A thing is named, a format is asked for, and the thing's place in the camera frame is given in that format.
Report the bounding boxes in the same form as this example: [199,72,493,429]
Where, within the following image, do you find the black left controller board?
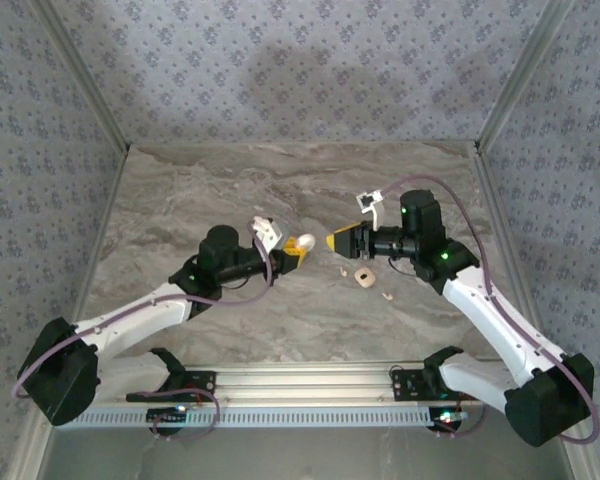
[146,407,190,434]

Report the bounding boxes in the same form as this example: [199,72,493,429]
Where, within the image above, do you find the black controller board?
[429,408,469,432]
[146,407,190,434]

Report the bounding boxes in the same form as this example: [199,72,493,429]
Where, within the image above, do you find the black right controller board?
[429,408,469,432]

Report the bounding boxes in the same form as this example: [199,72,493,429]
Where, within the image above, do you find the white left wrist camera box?
[251,215,284,251]

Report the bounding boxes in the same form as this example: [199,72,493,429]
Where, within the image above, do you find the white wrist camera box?
[355,189,385,232]
[251,215,284,251]

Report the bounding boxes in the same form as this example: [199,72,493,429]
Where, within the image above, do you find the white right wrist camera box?
[355,189,385,232]

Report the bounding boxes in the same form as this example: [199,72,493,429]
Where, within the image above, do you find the aluminium table side rail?
[472,142,554,364]

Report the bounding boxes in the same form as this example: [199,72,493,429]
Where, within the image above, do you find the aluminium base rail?
[34,362,579,406]

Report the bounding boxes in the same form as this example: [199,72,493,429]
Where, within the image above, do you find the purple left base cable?
[129,387,221,442]

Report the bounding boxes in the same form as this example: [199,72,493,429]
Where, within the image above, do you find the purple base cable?
[437,394,491,439]
[129,387,221,442]

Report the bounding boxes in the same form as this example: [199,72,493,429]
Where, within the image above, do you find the grey slotted cable duct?
[72,405,474,430]

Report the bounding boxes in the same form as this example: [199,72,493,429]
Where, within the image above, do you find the aluminium corner post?
[473,0,577,154]
[32,0,132,152]

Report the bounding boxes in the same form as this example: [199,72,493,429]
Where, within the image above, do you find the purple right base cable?
[437,394,491,439]

